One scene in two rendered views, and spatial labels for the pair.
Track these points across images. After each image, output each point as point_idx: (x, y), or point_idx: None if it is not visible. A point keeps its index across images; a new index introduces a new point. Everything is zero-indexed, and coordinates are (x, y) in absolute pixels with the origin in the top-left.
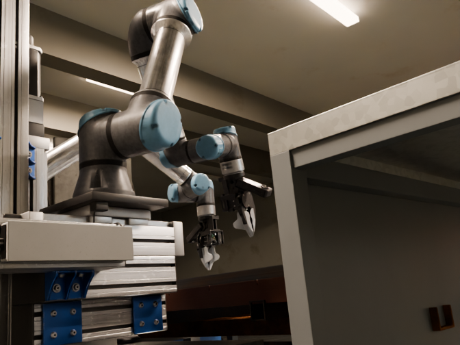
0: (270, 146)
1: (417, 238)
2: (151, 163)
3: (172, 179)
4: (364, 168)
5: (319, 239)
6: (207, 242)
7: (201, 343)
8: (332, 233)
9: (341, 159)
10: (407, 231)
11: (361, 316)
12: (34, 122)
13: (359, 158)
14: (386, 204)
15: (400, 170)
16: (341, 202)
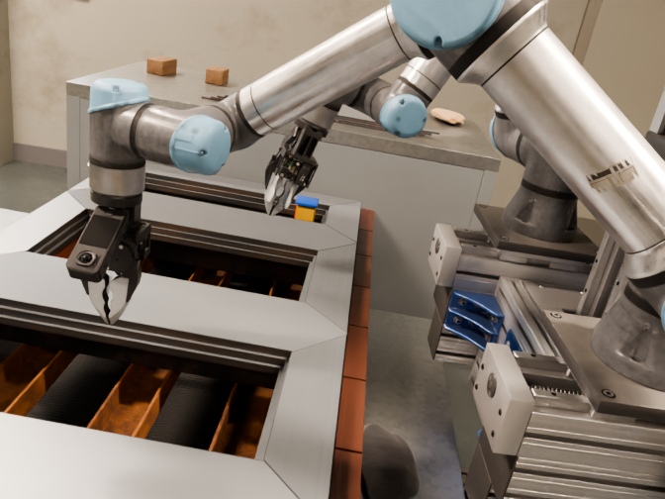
0: (499, 166)
1: (325, 184)
2: (338, 94)
3: (285, 124)
4: (396, 149)
5: (451, 210)
6: (145, 254)
7: (383, 343)
8: (437, 203)
9: (426, 151)
10: (339, 181)
11: (410, 246)
12: (663, 133)
13: (402, 143)
14: (369, 168)
15: (340, 134)
16: (427, 182)
